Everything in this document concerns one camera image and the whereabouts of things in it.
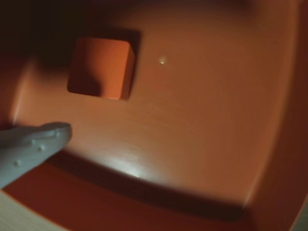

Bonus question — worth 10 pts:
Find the orange plastic box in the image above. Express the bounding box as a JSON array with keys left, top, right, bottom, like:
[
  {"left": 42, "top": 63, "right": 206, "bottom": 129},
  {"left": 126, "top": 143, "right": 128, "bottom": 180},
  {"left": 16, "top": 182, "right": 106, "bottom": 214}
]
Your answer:
[{"left": 0, "top": 0, "right": 308, "bottom": 231}]

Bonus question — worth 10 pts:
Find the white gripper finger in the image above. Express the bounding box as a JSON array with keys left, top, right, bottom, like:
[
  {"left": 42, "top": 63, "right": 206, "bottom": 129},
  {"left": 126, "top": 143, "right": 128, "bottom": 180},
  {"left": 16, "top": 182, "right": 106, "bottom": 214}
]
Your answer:
[{"left": 0, "top": 122, "right": 73, "bottom": 190}]

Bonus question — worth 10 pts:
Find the orange cube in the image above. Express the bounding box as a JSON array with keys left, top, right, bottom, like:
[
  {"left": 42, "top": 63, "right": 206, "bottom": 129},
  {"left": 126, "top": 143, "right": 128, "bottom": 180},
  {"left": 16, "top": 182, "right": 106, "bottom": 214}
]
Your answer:
[{"left": 66, "top": 36, "right": 137, "bottom": 102}]

